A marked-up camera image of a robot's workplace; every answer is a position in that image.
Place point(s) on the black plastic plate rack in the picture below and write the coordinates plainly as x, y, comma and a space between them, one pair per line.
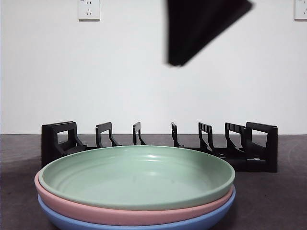
261, 148

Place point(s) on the green round plate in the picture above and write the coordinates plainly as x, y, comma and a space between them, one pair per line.
134, 177

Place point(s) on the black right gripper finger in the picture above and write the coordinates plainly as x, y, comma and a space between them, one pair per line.
189, 28
230, 21

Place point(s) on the pink round plate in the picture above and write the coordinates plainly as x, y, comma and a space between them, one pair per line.
72, 207

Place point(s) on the blue round plate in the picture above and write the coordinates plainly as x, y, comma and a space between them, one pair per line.
62, 219

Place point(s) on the white wall socket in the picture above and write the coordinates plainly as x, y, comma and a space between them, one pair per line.
301, 9
89, 10

